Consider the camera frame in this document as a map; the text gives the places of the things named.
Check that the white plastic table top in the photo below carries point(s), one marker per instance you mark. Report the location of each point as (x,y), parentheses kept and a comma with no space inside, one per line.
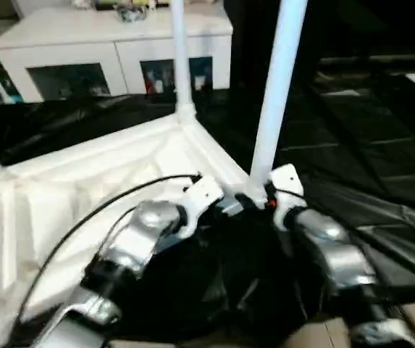
(48,188)

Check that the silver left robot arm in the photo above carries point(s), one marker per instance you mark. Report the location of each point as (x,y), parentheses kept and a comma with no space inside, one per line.
(127,254)

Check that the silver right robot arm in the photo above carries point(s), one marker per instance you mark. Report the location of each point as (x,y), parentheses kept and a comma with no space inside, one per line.
(337,254)

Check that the black plastic mat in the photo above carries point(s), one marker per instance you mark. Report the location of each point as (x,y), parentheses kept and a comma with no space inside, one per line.
(366,167)

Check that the small dark grey bundle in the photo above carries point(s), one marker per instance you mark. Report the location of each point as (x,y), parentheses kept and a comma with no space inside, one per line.
(132,11)

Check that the white cabinet with glass doors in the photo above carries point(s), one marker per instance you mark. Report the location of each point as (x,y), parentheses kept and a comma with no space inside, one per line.
(62,43)

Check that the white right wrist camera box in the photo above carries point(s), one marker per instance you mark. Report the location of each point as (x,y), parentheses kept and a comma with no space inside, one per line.
(285,188)

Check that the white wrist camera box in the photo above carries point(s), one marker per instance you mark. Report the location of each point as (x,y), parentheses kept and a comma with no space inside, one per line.
(285,188)
(203,199)

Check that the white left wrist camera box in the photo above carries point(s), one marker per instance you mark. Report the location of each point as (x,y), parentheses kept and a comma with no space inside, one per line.
(203,199)

